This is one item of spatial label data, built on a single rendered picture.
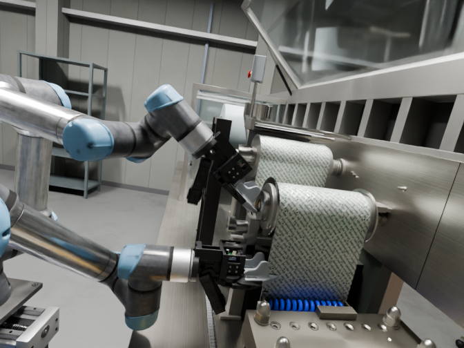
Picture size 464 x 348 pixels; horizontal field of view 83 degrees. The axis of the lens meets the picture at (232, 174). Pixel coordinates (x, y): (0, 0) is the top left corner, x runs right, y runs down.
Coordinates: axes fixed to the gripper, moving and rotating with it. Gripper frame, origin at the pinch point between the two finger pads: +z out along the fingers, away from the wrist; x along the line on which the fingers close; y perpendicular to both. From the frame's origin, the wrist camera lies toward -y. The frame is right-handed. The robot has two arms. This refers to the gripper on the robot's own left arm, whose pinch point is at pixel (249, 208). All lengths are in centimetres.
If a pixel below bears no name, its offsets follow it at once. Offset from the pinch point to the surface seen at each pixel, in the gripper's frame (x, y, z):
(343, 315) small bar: -13.8, 0.2, 30.3
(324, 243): -7.6, 8.3, 16.5
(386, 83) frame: 12, 53, 4
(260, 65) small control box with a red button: 50, 39, -22
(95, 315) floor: 101, -135, 30
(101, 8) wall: 391, 5, -214
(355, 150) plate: 17.4, 37.3, 17.0
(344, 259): -7.6, 9.4, 23.7
